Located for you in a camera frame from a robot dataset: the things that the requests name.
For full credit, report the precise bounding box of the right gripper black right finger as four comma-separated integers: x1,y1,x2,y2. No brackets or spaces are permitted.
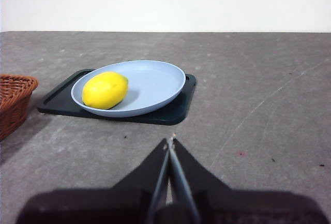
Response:
169,135,327,224

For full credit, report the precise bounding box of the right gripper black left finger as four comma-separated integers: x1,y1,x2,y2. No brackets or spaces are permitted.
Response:
15,138,170,224

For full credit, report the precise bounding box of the dark green rectangular tray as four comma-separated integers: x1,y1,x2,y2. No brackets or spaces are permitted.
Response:
37,68,197,126

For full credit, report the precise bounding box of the yellow lemon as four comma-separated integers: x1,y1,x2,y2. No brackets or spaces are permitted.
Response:
82,71,129,110

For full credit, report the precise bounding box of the light blue round plate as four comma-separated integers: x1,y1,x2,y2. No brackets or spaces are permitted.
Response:
71,60,187,118

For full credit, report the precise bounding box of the brown wicker basket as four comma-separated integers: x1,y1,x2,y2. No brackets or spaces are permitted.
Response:
0,73,39,142

